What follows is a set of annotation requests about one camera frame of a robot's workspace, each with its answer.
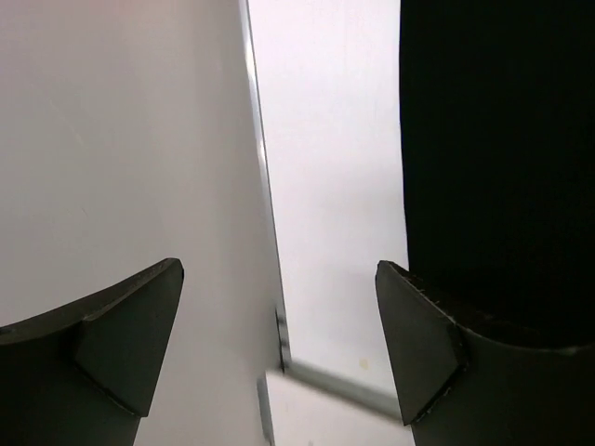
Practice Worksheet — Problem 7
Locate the black t shirt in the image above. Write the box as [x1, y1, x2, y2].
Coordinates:
[400, 0, 594, 347]

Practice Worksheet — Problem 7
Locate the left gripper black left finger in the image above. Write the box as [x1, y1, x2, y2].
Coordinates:
[1, 258, 184, 446]

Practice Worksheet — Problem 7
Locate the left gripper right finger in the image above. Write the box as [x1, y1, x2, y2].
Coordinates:
[376, 260, 594, 445]

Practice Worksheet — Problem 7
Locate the aluminium rail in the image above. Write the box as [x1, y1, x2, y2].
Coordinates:
[257, 361, 402, 445]

